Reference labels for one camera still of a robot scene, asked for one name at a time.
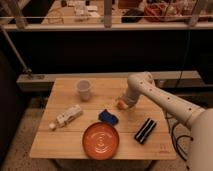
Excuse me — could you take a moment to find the black object on shelf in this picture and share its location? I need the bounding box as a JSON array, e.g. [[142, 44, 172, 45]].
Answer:
[[121, 9, 144, 23]]

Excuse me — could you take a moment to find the diagonal metal pole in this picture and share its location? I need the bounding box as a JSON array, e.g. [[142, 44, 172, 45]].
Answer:
[[1, 26, 32, 77]]

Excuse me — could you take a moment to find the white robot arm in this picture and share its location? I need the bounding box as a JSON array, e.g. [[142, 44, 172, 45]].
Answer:
[[122, 72, 213, 171]]

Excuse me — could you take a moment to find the orange plate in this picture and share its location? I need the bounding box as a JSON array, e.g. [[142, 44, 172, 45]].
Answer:
[[82, 122, 119, 160]]

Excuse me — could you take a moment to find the grey metal frame rail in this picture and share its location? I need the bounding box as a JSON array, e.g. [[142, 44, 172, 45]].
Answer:
[[16, 70, 213, 93]]

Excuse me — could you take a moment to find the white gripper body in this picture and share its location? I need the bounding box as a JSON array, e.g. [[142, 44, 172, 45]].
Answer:
[[121, 89, 140, 108]]

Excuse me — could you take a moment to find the white plastic bottle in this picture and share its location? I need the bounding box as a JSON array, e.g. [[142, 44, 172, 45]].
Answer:
[[49, 104, 83, 131]]

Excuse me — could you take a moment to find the red basket on shelf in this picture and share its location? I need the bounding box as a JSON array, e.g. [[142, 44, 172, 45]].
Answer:
[[143, 3, 183, 23]]

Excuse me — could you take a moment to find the blue crumpled cloth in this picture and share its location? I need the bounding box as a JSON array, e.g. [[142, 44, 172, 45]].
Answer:
[[98, 109, 119, 126]]

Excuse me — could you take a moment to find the black cable on floor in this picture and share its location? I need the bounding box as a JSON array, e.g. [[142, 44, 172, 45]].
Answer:
[[164, 109, 194, 163]]

